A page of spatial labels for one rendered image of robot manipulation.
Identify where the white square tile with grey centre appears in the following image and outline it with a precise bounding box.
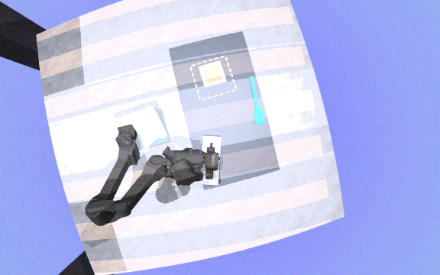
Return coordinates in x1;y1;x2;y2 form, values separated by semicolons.
199;61;227;87

